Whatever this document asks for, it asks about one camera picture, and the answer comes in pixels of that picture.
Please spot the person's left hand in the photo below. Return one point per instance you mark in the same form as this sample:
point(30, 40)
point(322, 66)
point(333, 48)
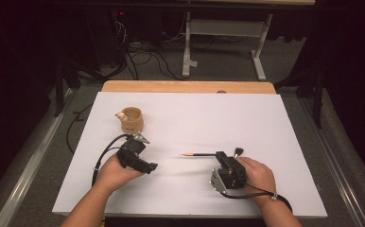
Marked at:
point(114, 176)

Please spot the dark computer tower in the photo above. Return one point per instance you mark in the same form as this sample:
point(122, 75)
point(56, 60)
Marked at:
point(108, 38)

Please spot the tan pot with bear figure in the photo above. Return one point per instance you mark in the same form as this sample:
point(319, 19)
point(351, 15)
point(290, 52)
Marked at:
point(133, 126)

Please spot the metal floor rail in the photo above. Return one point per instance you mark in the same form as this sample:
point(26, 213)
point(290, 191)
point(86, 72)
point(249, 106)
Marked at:
point(29, 176)
point(338, 167)

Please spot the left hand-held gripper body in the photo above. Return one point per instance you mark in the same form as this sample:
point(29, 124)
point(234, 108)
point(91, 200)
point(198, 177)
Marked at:
point(131, 154)

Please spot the black metal stand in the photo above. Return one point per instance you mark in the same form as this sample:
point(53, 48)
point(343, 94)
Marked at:
point(59, 94)
point(318, 101)

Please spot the white table mat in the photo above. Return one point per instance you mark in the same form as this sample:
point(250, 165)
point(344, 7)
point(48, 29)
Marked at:
point(187, 126)

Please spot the white-framed desk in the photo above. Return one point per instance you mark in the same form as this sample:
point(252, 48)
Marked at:
point(224, 27)

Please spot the black makeup brush silver ferrule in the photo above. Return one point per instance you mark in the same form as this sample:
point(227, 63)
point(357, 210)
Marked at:
point(239, 152)

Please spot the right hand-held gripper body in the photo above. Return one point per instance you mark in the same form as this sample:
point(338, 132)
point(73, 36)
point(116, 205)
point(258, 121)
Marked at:
point(231, 175)

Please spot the person's right hand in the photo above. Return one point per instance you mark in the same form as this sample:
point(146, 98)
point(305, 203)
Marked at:
point(261, 178)

